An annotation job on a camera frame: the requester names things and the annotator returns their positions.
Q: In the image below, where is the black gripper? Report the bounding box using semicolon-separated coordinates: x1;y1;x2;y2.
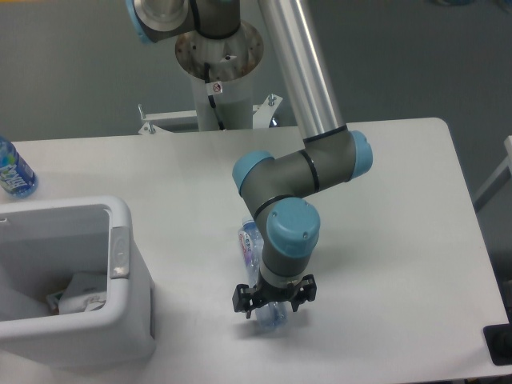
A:
232;274;317;319

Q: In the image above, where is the clear plastic water bottle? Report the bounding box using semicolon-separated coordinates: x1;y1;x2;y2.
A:
238;214;289;330

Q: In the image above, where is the white paper packet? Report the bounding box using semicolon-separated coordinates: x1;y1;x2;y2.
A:
59;272;107;314

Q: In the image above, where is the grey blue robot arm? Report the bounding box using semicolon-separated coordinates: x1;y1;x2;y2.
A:
126;1;373;315

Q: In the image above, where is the green white trash wrapper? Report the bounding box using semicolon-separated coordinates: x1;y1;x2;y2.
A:
46;290;64;314

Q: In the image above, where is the white plastic trash can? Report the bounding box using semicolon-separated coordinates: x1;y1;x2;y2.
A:
1;196;155;367

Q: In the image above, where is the black clamp at table edge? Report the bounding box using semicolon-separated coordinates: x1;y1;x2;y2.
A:
483;323;511;366

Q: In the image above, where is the blue labelled water bottle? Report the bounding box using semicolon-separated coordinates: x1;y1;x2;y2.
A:
1;137;38;198

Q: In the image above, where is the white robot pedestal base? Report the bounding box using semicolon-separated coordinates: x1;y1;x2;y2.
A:
136;14;282;131

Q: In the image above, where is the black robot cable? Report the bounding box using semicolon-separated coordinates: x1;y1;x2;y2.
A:
202;62;226;131

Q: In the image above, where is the white frame at right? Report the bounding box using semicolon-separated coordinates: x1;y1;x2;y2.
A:
473;135;511;212

